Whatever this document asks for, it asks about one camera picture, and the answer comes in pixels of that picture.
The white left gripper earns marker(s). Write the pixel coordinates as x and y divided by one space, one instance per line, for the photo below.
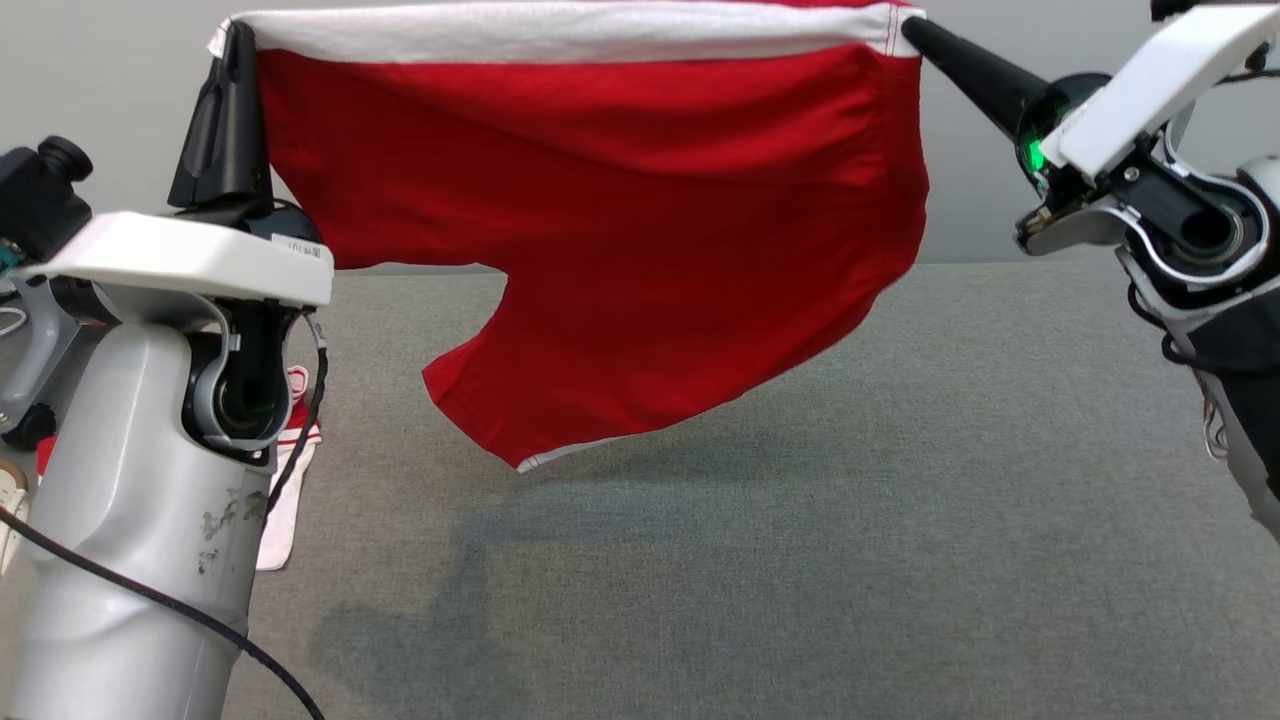
180 255

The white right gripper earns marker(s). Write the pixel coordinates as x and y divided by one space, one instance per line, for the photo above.
1150 90

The red white basketball jersey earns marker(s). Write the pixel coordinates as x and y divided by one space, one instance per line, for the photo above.
290 480

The red shorts white waistband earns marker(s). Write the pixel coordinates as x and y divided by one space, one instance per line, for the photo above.
620 220

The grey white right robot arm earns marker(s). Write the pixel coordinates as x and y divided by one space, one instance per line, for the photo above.
1240 380

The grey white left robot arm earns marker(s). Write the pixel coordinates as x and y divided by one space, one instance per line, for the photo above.
120 500

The black caster wheel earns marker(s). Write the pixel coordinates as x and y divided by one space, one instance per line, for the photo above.
30 428

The white laundry basket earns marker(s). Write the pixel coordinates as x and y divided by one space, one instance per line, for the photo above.
10 490

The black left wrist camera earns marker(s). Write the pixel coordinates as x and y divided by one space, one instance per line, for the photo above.
40 200

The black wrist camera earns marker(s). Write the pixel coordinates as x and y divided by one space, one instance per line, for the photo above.
1185 8
40 200

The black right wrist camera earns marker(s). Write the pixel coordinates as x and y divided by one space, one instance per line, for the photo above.
1185 8

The teal left camera connector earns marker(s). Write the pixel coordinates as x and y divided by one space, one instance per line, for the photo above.
6 258

